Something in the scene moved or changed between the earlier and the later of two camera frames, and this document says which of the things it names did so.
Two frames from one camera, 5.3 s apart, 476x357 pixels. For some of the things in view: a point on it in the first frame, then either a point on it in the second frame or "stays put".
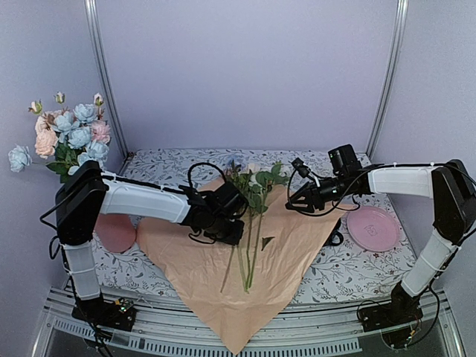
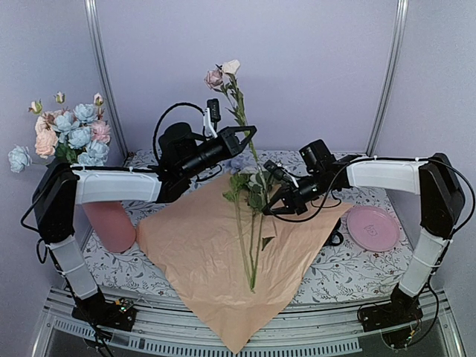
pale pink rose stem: [46, 137] stays put
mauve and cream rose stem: [233, 169] to [224, 78]
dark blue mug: [329, 242] stays put
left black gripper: [235, 239] to [231, 143]
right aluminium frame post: [399, 39] stays put
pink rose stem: [100, 129] stays put
